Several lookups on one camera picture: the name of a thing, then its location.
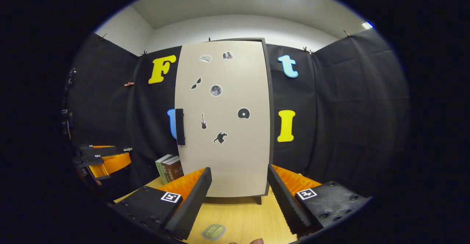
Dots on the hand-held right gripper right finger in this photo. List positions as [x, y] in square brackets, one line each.
[284, 203]

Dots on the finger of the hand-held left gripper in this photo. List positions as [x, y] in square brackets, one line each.
[99, 151]
[114, 162]

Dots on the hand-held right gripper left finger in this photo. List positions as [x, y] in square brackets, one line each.
[191, 209]

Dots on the grey coaster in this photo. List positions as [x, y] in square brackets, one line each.
[203, 233]

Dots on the beige cabinet door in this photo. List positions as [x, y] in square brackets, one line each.
[235, 163]

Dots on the dark brown book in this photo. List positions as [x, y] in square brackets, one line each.
[176, 170]

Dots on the green book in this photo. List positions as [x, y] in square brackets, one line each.
[160, 172]

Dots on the black backdrop cloth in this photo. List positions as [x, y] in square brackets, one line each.
[349, 108]

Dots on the small ceiling light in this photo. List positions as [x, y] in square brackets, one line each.
[367, 25]

